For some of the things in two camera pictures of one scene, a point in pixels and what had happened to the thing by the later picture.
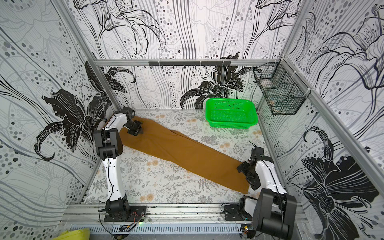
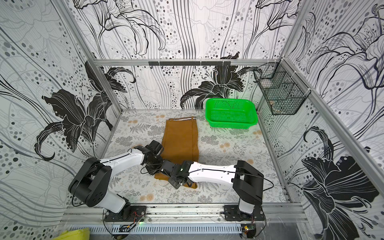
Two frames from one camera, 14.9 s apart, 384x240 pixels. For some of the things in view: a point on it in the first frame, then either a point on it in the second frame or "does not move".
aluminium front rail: [96, 213] does not move
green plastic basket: [233, 113] does not move
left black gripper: [137, 129] → [154, 172]
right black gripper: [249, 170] → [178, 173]
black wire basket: [284, 92] does not move
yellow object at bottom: [77, 234] does not move
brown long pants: [184, 152] → [180, 143]
